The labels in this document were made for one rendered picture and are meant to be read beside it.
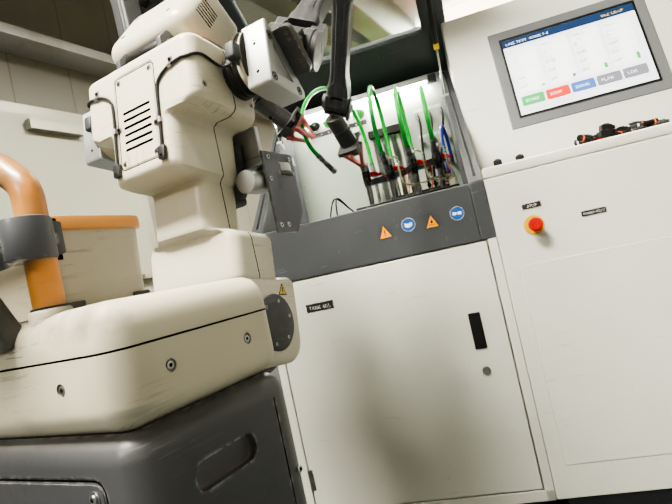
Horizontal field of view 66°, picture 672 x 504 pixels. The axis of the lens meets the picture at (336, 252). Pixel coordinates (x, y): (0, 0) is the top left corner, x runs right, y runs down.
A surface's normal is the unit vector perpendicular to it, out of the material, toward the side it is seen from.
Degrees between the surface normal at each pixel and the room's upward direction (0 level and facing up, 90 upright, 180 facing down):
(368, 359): 90
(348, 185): 90
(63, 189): 90
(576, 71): 76
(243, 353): 90
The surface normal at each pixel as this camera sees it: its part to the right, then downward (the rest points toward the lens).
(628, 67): -0.28, -0.22
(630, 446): -0.24, 0.02
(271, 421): 0.85, -0.21
